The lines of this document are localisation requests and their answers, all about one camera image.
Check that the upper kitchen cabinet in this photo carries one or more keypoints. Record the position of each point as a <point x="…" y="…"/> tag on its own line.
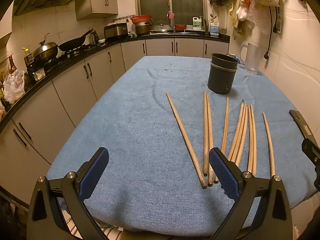
<point x="91" y="9"/>

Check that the black perforated utensil holder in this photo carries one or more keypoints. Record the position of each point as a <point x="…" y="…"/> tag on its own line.
<point x="222" y="72"/>

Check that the steel stock pot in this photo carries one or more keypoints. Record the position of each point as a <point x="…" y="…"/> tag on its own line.
<point x="142" y="28"/>

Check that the glass pot lid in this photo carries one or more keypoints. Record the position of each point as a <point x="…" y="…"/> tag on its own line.
<point x="160" y="28"/>

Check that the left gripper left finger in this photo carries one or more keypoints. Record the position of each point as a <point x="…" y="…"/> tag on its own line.
<point x="90" y="172"/>

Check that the steel pot with lid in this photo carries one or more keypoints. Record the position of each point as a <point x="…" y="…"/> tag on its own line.
<point x="46" y="51"/>

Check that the black rice cooker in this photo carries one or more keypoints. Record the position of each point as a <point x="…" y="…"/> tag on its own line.
<point x="115" y="31"/>

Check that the blue label bottle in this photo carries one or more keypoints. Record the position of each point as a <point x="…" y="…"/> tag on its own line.
<point x="214" y="29"/>

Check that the black wok pan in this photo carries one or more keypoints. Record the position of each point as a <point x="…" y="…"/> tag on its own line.
<point x="74" y="43"/>

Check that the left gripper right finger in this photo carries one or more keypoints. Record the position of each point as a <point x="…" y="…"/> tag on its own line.
<point x="228" y="174"/>

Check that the hanging plastic bags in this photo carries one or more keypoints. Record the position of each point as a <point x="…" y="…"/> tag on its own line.
<point x="254" y="12"/>

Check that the small red bowl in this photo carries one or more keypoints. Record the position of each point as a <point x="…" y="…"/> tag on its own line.
<point x="181" y="27"/>

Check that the steel kettle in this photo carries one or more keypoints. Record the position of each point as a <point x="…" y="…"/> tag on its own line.
<point x="94" y="38"/>

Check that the white plastic bag counter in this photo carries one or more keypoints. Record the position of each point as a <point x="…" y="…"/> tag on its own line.
<point x="14" y="86"/>

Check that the lower kitchen cabinets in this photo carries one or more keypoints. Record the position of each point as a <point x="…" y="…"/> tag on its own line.
<point x="80" y="111"/>

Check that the dark sauce bottle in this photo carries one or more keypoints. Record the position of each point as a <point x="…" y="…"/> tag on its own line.
<point x="12" y="65"/>

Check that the wooden chopstick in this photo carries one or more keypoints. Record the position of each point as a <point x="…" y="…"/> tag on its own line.
<point x="270" y="147"/>
<point x="250" y="153"/>
<point x="236" y="130"/>
<point x="237" y="144"/>
<point x="210" y="137"/>
<point x="205" y="137"/>
<point x="243" y="136"/>
<point x="225" y="130"/>
<point x="188" y="144"/>
<point x="254" y="165"/>

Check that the wall power socket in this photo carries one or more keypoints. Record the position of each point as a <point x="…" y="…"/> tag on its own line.
<point x="278" y="25"/>

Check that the red plastic basin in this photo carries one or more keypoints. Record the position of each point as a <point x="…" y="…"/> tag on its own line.
<point x="140" y="19"/>

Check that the blue table cloth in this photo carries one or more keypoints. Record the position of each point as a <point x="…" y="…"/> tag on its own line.
<point x="292" y="165"/>

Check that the clear plastic pitcher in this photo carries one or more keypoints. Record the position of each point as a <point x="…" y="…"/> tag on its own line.
<point x="253" y="56"/>

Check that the kitchen window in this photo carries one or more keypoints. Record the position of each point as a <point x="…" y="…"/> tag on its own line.
<point x="172" y="11"/>

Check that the white detergent jug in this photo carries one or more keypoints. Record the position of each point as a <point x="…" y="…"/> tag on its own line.
<point x="197" y="23"/>

